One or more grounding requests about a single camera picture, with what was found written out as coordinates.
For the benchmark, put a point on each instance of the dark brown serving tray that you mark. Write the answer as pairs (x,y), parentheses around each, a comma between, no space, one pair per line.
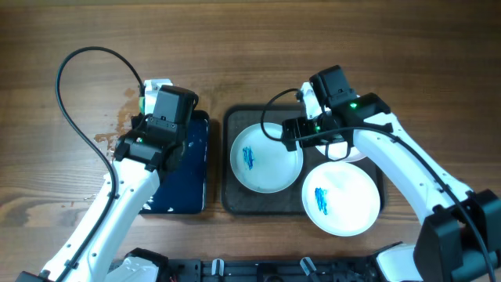
(239,200)

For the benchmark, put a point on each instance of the white plate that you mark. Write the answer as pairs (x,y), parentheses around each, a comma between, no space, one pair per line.
(341,199)
(340,152)

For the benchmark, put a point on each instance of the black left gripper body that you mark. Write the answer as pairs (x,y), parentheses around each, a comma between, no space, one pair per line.
(139,122)

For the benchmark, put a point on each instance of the green yellow sponge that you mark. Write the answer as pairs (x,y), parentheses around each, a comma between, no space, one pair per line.
(141,103)

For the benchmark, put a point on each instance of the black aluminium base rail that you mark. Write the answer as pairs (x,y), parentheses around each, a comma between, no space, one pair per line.
(343,269)

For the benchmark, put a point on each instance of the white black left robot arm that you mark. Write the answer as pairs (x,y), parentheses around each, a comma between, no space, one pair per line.
(151,149)

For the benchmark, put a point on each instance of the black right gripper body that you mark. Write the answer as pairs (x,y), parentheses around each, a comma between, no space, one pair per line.
(307,127)

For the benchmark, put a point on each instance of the black water tray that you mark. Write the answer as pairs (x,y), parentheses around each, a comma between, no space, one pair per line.
(183,191)

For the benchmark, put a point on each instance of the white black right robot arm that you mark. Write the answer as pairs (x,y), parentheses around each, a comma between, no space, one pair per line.
(460,229)

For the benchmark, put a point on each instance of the pale blue plate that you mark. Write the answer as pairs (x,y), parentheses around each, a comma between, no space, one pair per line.
(262,164)

